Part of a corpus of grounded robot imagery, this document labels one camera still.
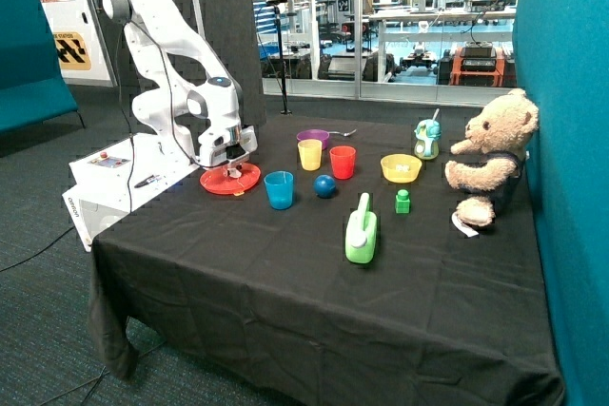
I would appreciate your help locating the green toy block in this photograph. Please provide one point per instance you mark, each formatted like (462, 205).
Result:
(402, 202)

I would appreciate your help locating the purple plastic bowl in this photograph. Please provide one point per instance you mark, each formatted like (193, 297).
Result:
(314, 134)

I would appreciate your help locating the blue ball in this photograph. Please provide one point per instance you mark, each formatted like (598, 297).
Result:
(324, 186)

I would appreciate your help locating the green toy watering can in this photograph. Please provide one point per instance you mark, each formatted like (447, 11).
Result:
(361, 233)

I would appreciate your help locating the blue plastic cup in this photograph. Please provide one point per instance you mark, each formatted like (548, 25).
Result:
(279, 186)

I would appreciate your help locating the red plastic plate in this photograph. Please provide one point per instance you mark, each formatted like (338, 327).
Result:
(218, 181)

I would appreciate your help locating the red plastic cup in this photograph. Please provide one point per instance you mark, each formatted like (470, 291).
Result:
(343, 159)

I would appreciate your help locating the yellow plastic bowl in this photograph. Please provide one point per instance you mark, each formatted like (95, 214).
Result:
(389, 162)

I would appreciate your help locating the teal sofa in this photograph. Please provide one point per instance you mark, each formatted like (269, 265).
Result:
(32, 87)

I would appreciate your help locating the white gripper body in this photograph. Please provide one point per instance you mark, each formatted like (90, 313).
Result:
(226, 145)

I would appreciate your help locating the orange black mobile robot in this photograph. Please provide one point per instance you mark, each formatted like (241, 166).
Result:
(478, 64)

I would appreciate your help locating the beige teddy bear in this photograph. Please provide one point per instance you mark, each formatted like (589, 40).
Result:
(499, 134)

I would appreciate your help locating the black tablecloth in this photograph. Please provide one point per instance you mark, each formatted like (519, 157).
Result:
(434, 319)

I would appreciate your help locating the teal sippy cup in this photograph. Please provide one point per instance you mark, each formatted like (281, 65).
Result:
(428, 133)

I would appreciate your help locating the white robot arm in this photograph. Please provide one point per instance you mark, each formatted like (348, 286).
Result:
(195, 108)

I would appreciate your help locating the white tea bag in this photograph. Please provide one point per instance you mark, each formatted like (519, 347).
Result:
(238, 175)

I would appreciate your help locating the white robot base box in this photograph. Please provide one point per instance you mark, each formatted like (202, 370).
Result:
(104, 192)

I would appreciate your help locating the black marker pen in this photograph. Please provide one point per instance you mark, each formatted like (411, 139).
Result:
(149, 180)

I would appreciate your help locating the black tripod stand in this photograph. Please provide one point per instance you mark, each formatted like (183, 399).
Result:
(277, 23)

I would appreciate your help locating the yellow plastic cup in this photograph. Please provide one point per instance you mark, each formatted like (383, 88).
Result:
(310, 153)

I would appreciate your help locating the metal spoon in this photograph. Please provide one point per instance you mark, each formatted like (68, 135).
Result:
(343, 134)

